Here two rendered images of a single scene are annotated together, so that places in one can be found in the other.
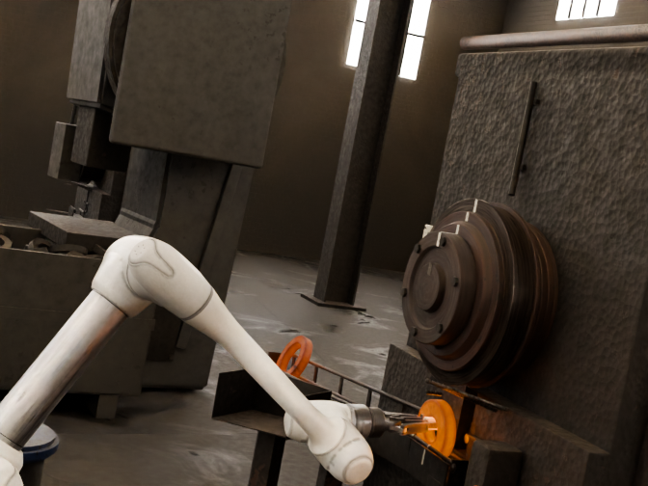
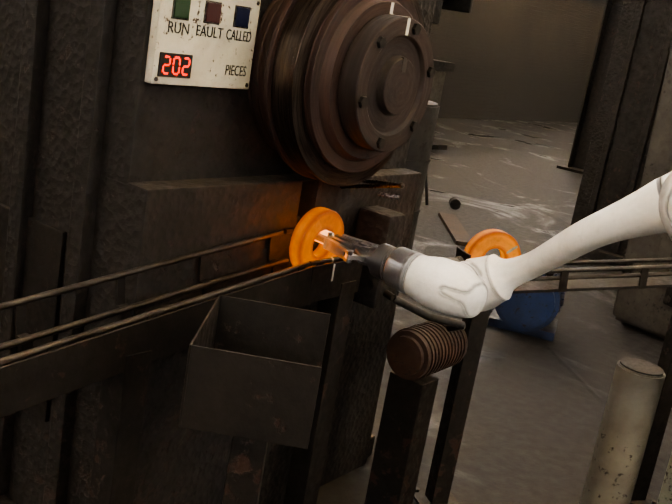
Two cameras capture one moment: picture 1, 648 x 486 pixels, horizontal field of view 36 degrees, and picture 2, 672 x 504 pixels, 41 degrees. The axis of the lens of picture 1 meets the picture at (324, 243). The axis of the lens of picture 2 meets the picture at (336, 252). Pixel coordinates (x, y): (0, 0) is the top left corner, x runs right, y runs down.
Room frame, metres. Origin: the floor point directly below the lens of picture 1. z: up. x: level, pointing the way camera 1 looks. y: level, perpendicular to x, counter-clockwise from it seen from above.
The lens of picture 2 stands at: (3.49, 1.31, 1.23)
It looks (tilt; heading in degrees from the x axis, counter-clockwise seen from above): 14 degrees down; 239
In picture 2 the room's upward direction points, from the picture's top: 10 degrees clockwise
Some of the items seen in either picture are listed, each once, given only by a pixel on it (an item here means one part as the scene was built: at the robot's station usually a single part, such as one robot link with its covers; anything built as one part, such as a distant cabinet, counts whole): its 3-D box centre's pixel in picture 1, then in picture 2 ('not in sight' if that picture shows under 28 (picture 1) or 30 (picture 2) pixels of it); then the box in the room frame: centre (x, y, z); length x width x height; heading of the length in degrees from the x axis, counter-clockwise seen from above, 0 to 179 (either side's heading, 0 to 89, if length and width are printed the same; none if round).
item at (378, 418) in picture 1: (382, 422); (375, 258); (2.47, -0.23, 0.76); 0.09 x 0.08 x 0.07; 114
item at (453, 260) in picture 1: (436, 287); (389, 84); (2.47, -0.29, 1.11); 0.28 x 0.06 x 0.28; 24
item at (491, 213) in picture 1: (469, 292); (352, 76); (2.51, -0.38, 1.11); 0.47 x 0.06 x 0.47; 24
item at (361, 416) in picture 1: (355, 421); (403, 269); (2.44, -0.16, 0.75); 0.09 x 0.06 x 0.09; 24
